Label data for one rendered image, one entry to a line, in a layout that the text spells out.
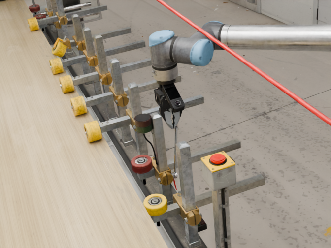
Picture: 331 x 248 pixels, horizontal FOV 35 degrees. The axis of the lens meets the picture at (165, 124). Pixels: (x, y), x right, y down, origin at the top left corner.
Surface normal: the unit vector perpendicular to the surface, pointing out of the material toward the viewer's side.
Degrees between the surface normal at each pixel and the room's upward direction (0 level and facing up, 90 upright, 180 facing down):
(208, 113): 0
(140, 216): 0
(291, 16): 90
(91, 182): 0
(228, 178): 90
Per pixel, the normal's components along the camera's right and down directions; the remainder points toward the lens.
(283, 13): -0.89, 0.31
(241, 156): -0.11, -0.85
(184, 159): 0.36, 0.44
